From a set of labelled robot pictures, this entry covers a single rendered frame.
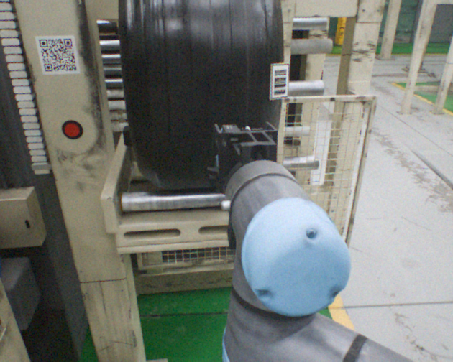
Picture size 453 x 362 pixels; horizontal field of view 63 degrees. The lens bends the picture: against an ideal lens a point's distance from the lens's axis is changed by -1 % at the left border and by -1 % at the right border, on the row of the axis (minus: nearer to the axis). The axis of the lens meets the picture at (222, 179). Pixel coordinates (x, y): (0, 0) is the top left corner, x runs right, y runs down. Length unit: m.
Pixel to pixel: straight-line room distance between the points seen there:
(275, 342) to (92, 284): 0.85
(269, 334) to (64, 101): 0.69
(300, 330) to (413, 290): 1.83
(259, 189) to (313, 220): 0.07
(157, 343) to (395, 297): 1.14
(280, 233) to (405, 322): 1.73
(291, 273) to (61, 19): 0.70
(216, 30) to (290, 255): 0.46
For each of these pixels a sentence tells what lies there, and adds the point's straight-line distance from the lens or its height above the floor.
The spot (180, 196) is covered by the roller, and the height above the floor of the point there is 0.92.
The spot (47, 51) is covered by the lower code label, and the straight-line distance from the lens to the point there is 0.86.
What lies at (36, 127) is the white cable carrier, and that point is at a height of 1.07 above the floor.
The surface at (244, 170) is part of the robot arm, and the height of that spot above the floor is 1.18.
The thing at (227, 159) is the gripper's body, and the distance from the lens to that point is 0.45.
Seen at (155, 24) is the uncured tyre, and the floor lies 1.29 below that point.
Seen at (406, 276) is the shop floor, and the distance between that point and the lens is 2.22.
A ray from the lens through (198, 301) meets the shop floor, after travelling 1.89.
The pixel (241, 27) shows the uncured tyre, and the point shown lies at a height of 1.28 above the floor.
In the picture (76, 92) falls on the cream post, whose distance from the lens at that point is 0.87.
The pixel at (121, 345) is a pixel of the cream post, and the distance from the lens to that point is 1.30.
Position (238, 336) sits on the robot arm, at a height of 1.08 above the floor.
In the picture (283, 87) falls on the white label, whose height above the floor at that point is 1.18.
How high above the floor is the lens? 1.35
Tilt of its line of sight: 28 degrees down
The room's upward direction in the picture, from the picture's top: straight up
